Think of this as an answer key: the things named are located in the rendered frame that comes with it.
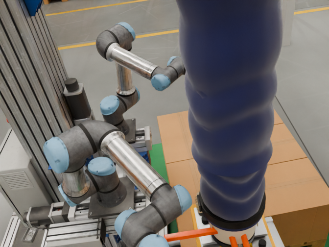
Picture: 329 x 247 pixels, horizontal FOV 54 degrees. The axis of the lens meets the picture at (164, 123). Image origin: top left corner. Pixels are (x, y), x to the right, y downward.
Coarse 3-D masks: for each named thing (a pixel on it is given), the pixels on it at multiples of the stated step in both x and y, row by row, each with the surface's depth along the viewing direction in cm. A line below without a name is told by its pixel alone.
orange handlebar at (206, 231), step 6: (204, 228) 117; (210, 228) 116; (168, 234) 117; (174, 234) 116; (180, 234) 116; (186, 234) 116; (192, 234) 115; (198, 234) 115; (204, 234) 116; (210, 234) 116; (168, 240) 116; (174, 240) 116; (234, 240) 111; (246, 240) 111; (234, 246) 110; (246, 246) 109
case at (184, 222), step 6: (186, 210) 159; (180, 216) 157; (186, 216) 156; (180, 222) 154; (186, 222) 154; (192, 222) 153; (180, 228) 152; (186, 228) 151; (192, 228) 151; (180, 240) 147; (186, 240) 147; (192, 240) 146; (186, 246) 144; (192, 246) 144
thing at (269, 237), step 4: (264, 220) 129; (264, 224) 128; (268, 228) 126; (268, 232) 125; (264, 236) 123; (268, 236) 124; (256, 240) 123; (260, 240) 120; (264, 240) 119; (268, 240) 122; (272, 240) 122; (252, 244) 122; (256, 244) 121; (260, 244) 118; (264, 244) 118; (268, 244) 121; (272, 244) 121
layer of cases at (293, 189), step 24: (168, 120) 281; (168, 144) 258; (288, 144) 240; (168, 168) 238; (192, 168) 234; (288, 168) 223; (312, 168) 220; (192, 192) 218; (288, 192) 208; (312, 192) 205; (264, 216) 196; (288, 216) 199; (312, 216) 203; (288, 240) 217; (312, 240) 221
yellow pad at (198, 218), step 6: (192, 204) 140; (192, 210) 138; (192, 216) 135; (198, 216) 134; (204, 216) 131; (198, 222) 132; (204, 222) 130; (198, 228) 130; (198, 240) 126; (198, 246) 125; (204, 246) 124; (210, 246) 123; (216, 246) 123
